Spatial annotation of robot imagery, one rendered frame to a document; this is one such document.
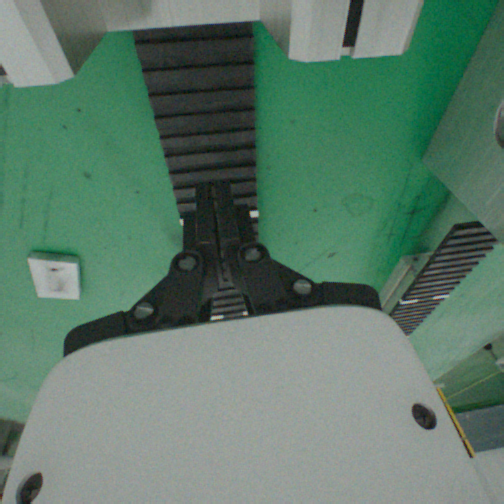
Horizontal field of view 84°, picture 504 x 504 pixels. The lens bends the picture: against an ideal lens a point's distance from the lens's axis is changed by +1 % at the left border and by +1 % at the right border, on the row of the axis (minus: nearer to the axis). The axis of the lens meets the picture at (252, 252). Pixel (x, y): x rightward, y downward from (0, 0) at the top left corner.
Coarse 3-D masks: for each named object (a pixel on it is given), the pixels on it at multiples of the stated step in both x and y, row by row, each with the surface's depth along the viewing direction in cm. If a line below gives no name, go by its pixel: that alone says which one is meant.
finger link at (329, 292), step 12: (324, 288) 10; (336, 288) 10; (348, 288) 10; (360, 288) 10; (372, 288) 10; (324, 300) 10; (336, 300) 10; (348, 300) 10; (360, 300) 10; (372, 300) 10
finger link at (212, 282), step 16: (208, 192) 12; (208, 208) 12; (192, 224) 12; (208, 224) 11; (192, 240) 11; (208, 240) 10; (208, 256) 11; (208, 272) 10; (160, 288) 10; (208, 288) 11; (144, 304) 9; (160, 304) 10; (128, 320) 9; (144, 320) 9
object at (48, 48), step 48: (0, 0) 5; (48, 0) 5; (96, 0) 8; (144, 0) 8; (192, 0) 8; (240, 0) 8; (288, 0) 6; (336, 0) 5; (384, 0) 5; (0, 48) 5; (48, 48) 5; (288, 48) 6; (336, 48) 6; (384, 48) 6
